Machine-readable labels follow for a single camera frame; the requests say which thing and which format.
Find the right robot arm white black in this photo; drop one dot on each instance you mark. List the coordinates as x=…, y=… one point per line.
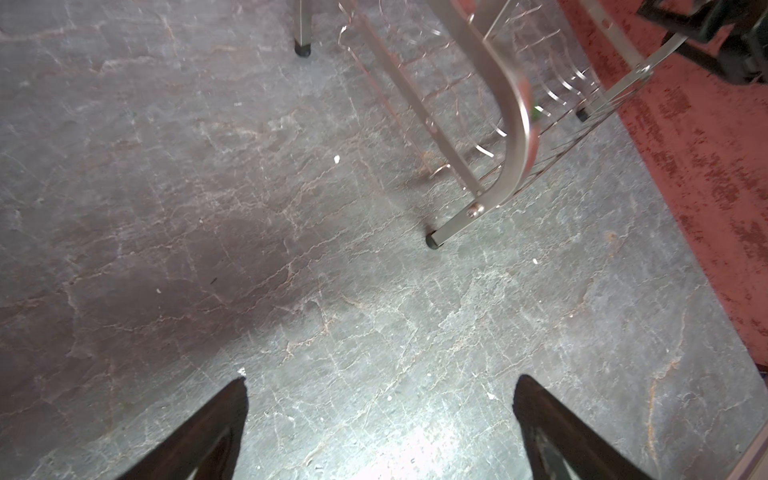
x=727, y=39

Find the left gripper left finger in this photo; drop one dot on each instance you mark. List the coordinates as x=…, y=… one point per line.
x=206, y=446

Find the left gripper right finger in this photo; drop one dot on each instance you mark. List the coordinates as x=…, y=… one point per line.
x=558, y=444

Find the stainless steel dish rack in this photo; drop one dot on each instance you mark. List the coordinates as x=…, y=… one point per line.
x=492, y=93

